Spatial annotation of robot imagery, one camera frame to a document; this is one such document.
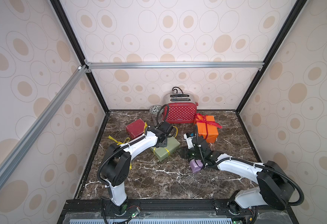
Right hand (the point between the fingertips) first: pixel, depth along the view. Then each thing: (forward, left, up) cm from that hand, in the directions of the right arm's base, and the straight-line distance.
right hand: (184, 147), depth 86 cm
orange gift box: (+12, -20, 0) cm, 23 cm away
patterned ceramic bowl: (+41, +22, -8) cm, 47 cm away
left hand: (+4, +13, -1) cm, 13 cm away
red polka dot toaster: (+29, +2, +6) cm, 30 cm away
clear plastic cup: (+30, +18, -7) cm, 35 cm away
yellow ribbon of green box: (+18, +27, -2) cm, 32 cm away
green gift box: (-2, +14, -5) cm, 15 cm away
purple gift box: (-13, -6, +4) cm, 15 cm away
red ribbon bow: (+23, -14, +1) cm, 27 cm away
